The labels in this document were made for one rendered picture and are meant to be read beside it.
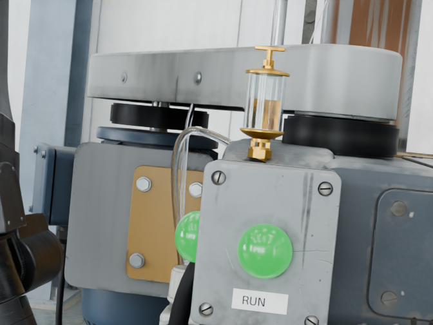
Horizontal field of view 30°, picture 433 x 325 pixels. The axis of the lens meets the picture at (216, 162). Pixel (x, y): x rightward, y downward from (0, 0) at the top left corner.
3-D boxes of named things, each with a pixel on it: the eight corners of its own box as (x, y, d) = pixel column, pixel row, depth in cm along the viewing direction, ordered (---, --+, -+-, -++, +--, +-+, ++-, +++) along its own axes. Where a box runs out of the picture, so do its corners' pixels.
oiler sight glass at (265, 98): (241, 127, 51) (246, 71, 51) (244, 127, 53) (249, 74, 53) (280, 131, 51) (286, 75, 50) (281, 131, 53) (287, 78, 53)
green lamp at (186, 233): (168, 264, 45) (173, 211, 45) (176, 255, 48) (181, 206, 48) (213, 269, 45) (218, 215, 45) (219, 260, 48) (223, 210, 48)
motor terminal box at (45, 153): (34, 250, 90) (43, 146, 90) (25, 234, 100) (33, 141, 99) (107, 252, 93) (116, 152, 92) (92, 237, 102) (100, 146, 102)
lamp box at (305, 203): (189, 323, 45) (204, 160, 44) (200, 305, 49) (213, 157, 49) (325, 340, 44) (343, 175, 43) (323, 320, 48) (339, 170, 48)
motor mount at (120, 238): (58, 287, 89) (71, 140, 88) (76, 276, 95) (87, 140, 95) (316, 318, 86) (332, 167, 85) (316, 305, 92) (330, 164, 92)
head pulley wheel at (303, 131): (279, 147, 60) (282, 113, 59) (282, 145, 68) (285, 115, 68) (403, 160, 59) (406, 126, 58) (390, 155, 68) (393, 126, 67)
